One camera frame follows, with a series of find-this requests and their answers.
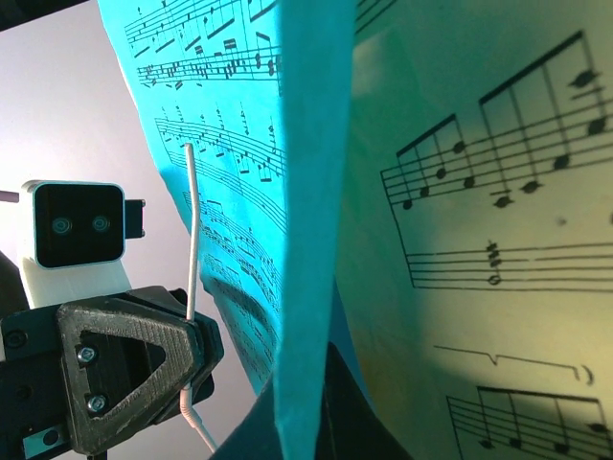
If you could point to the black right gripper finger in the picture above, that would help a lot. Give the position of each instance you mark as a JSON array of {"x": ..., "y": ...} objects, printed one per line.
[{"x": 348, "y": 428}]

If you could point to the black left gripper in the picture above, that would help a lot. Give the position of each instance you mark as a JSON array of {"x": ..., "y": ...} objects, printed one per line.
[{"x": 89, "y": 374}]

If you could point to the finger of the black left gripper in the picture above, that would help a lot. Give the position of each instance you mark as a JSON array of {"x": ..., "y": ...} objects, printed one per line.
[{"x": 183, "y": 351}]

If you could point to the pink music stand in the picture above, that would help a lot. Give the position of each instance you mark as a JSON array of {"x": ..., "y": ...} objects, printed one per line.
[{"x": 186, "y": 394}]

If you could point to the sheet music pages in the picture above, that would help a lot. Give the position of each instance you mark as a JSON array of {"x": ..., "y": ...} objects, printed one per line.
[{"x": 475, "y": 238}]

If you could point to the teal paper strip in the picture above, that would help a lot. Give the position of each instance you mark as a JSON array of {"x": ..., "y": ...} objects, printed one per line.
[{"x": 261, "y": 91}]

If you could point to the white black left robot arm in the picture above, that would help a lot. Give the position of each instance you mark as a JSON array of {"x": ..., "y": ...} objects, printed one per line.
[{"x": 9, "y": 278}]

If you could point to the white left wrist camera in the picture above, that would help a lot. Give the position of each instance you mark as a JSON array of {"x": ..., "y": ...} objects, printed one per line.
[{"x": 74, "y": 238}]

